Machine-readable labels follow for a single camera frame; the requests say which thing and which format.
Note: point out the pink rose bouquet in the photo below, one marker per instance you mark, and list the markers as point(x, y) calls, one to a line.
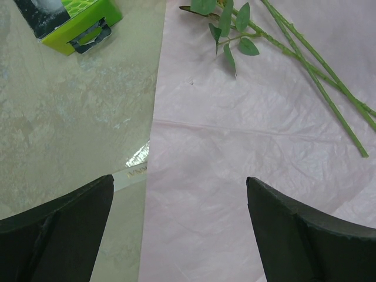
point(229, 25)

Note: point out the black green product box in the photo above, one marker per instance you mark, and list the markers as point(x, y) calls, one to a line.
point(70, 26)

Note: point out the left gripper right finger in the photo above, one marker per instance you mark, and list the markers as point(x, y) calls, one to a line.
point(297, 242)

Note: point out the beige ribbon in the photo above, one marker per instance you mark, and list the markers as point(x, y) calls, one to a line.
point(135, 169)

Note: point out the pink wrapping paper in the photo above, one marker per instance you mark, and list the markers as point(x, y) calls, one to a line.
point(214, 126)

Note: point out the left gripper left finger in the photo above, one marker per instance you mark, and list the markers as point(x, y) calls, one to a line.
point(60, 239)

